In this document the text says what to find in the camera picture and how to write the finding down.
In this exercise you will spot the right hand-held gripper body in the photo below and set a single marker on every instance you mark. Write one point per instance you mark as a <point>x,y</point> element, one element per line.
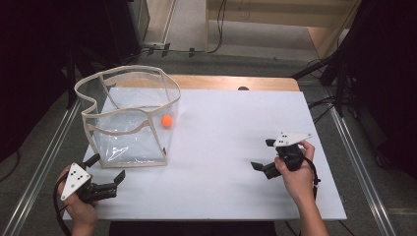
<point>290,139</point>

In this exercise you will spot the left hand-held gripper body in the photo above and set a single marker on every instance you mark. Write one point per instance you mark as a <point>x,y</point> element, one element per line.
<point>76,180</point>

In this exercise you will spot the clear bag with beige trim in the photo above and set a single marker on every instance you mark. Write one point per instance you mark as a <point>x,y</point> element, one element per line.
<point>131,137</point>

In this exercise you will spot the orange ball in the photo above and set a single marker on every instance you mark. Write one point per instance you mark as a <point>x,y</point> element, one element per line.
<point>166,121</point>

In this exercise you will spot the person's left hand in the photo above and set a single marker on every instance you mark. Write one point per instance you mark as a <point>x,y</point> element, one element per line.
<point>80,209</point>

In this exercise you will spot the person's right hand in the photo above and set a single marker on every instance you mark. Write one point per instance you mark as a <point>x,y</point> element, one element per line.
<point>298,183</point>

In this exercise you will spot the white board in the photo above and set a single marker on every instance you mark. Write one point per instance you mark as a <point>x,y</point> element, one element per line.
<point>223,147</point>

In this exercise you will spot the black metal stand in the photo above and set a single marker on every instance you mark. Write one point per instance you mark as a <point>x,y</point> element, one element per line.
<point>339,85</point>

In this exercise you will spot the person's dark clothing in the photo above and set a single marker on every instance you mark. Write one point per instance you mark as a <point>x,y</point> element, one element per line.
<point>190,229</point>

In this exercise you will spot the dark curtain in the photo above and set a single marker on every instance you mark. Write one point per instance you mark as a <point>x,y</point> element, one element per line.
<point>390,82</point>
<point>32,65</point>

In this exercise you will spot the light wooden furniture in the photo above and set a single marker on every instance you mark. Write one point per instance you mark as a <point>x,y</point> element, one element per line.
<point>262,13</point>

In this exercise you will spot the metal floor rail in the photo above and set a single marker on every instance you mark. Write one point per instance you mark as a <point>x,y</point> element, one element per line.
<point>42,164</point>
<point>360,170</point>

